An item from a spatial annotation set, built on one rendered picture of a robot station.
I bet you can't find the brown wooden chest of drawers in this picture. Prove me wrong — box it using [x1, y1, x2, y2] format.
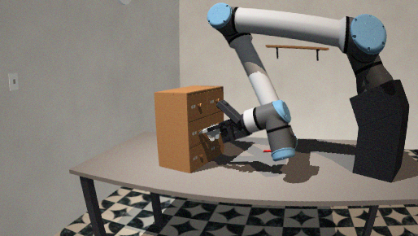
[155, 87, 219, 173]

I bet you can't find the brown wooden drawer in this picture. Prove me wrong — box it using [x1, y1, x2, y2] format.
[208, 111, 223, 127]
[189, 116, 208, 146]
[209, 134, 224, 160]
[207, 89, 223, 114]
[189, 141, 208, 171]
[188, 92, 207, 120]

